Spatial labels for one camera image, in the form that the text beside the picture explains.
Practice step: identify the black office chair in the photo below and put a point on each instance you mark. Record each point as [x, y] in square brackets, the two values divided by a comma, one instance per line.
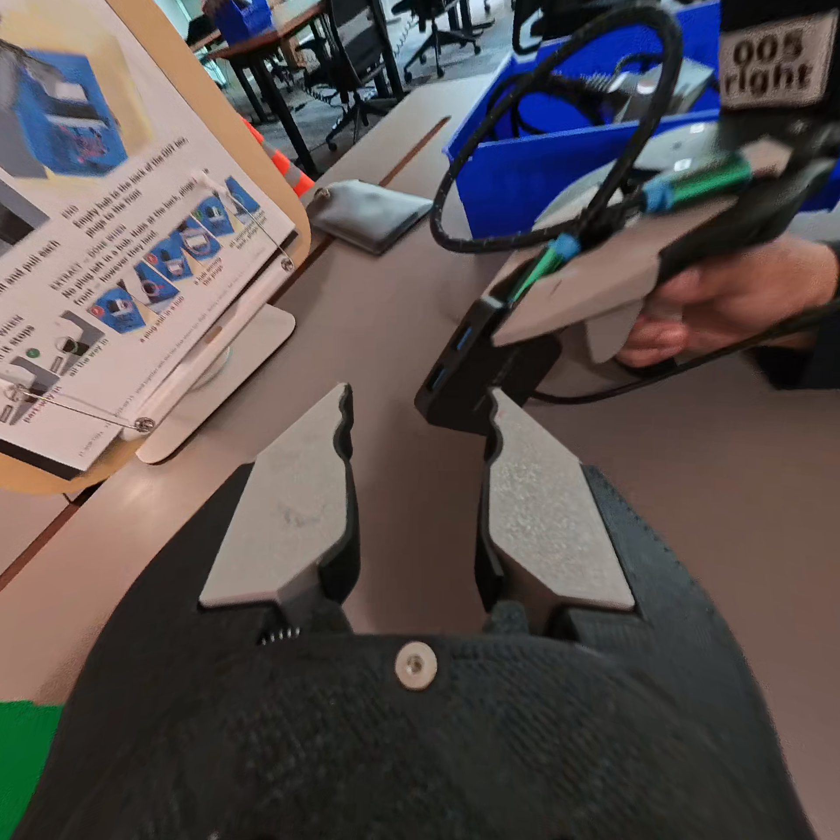
[446, 26]
[361, 59]

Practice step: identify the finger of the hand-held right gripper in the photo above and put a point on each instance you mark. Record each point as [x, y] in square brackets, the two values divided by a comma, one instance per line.
[590, 282]
[590, 190]

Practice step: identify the small blue crate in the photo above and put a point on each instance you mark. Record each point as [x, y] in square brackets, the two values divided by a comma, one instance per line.
[243, 19]

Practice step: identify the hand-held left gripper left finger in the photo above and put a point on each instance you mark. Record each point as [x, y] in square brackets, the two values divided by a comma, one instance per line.
[282, 518]

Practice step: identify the blue storage bin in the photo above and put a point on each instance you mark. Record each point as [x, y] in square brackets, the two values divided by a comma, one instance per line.
[525, 177]

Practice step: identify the person's right forearm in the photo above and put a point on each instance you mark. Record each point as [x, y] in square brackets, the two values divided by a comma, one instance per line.
[814, 354]

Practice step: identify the green storage bin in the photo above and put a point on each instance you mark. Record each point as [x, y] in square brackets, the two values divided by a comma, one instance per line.
[26, 768]

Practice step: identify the orange traffic cone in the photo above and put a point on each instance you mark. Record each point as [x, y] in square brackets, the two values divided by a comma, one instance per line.
[282, 164]

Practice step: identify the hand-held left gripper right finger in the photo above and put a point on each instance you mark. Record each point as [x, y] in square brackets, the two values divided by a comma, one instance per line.
[551, 525]

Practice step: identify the wooden stand board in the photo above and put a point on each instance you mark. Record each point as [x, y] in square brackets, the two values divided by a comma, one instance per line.
[229, 118]

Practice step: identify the person's right hand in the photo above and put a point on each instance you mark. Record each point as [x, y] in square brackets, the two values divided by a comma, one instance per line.
[735, 295]

